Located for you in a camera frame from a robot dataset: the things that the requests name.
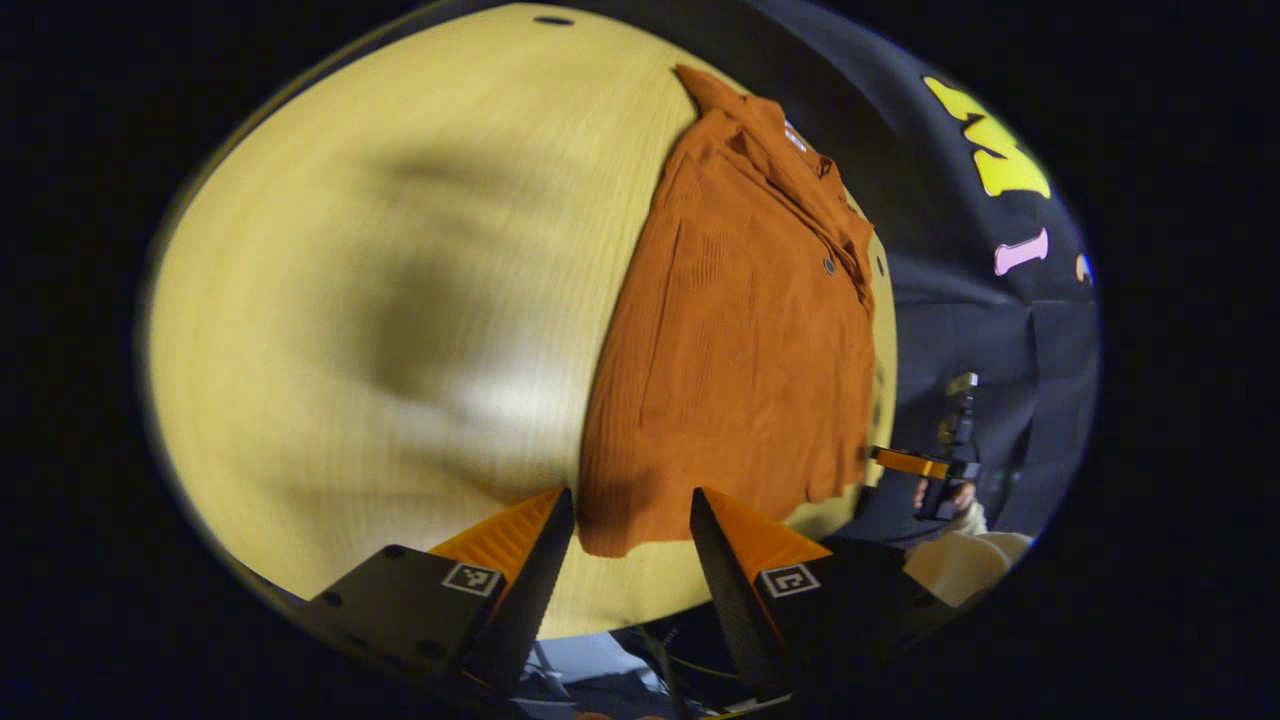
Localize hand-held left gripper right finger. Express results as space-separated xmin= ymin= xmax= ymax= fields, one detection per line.
xmin=689 ymin=487 xmax=959 ymax=701

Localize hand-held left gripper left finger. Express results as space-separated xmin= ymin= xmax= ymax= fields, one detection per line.
xmin=300 ymin=486 xmax=577 ymax=701

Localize rust orange button coat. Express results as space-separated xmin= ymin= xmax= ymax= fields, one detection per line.
xmin=577 ymin=64 xmax=879 ymax=559

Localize person's dark trousers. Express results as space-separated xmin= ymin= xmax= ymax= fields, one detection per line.
xmin=610 ymin=610 xmax=771 ymax=716

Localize black backdrop cloth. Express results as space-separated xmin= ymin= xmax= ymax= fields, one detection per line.
xmin=560 ymin=0 xmax=1101 ymax=546

